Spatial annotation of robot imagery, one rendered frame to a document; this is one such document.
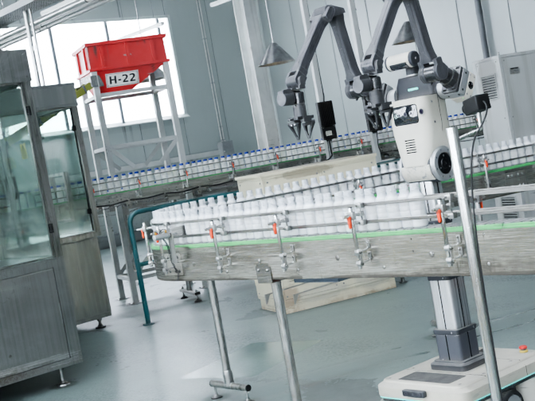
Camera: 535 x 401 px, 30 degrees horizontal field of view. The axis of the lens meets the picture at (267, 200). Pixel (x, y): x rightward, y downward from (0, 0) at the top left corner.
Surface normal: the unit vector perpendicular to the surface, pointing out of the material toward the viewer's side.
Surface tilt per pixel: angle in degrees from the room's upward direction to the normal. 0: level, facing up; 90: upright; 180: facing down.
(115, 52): 90
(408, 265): 90
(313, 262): 90
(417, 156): 90
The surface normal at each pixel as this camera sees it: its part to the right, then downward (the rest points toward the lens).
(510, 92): 0.37, -0.02
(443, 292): -0.75, 0.17
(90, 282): 0.64, -0.07
